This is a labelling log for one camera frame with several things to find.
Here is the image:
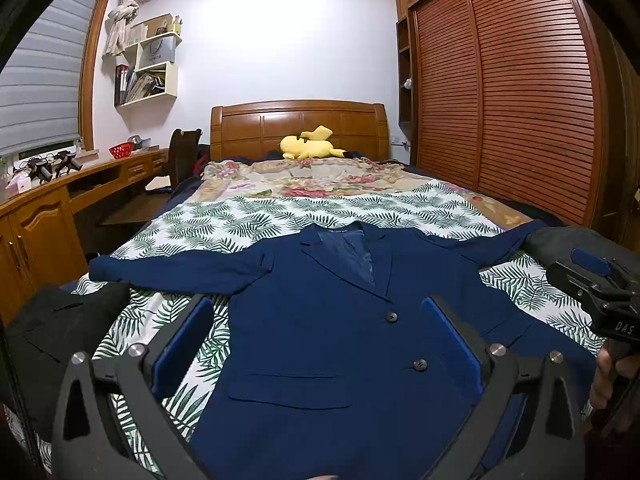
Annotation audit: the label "navy blue suit jacket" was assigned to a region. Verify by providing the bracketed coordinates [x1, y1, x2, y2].
[89, 222, 593, 479]

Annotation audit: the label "right hand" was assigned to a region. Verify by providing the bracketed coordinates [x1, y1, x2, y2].
[589, 339, 639, 432]

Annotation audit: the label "dark grey folded garment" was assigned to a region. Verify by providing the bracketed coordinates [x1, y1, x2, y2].
[522, 226, 639, 276]

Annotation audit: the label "black folded garment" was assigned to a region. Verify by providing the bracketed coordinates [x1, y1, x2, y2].
[6, 282, 130, 442]

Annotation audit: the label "leaf print bed sheet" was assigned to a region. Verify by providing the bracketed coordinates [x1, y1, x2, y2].
[4, 179, 606, 476]

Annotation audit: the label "wooden desk cabinet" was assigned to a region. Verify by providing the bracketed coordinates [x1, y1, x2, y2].
[1, 150, 167, 322]

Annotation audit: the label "wooden louvered wardrobe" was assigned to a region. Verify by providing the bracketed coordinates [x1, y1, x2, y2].
[396, 0, 639, 249]

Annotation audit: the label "black gadgets on desk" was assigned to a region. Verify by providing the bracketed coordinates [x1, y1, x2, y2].
[26, 150, 82, 183]

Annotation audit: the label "red basket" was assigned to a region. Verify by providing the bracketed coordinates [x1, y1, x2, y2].
[108, 141, 134, 159]

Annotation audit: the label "floral quilt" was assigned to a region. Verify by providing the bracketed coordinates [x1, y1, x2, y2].
[189, 157, 530, 230]

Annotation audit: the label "dark wooden chair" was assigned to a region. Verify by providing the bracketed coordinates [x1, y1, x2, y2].
[165, 129, 202, 188]

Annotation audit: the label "yellow plush toy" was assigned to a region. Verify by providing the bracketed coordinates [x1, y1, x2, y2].
[280, 126, 345, 160]

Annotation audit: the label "wooden headboard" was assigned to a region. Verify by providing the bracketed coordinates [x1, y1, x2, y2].
[210, 100, 390, 162]

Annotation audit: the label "grey window blind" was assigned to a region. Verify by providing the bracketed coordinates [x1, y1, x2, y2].
[0, 0, 96, 156]

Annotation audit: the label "tied white curtain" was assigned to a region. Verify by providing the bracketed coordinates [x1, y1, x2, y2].
[103, 0, 148, 56]

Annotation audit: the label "white wall shelf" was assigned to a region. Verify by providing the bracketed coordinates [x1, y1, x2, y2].
[112, 13, 182, 108]

